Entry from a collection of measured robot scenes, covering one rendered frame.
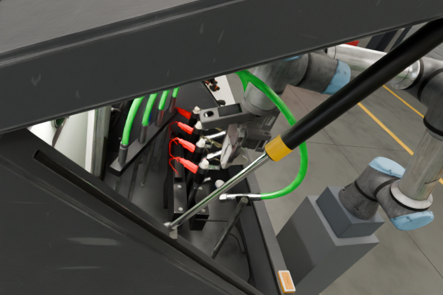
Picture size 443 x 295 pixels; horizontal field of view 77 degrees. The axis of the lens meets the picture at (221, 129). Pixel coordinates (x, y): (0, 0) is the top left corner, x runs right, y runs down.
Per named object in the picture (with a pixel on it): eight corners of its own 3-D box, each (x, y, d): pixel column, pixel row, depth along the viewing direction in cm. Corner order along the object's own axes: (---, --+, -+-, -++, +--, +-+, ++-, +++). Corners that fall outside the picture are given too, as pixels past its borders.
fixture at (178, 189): (196, 243, 86) (209, 214, 77) (163, 243, 82) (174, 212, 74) (188, 164, 112) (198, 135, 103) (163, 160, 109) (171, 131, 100)
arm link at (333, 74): (336, 50, 64) (295, 37, 61) (360, 72, 56) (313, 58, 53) (319, 80, 69) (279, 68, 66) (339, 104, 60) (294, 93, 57)
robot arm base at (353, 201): (358, 189, 123) (372, 173, 117) (380, 218, 112) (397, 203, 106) (331, 188, 117) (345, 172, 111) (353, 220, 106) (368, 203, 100)
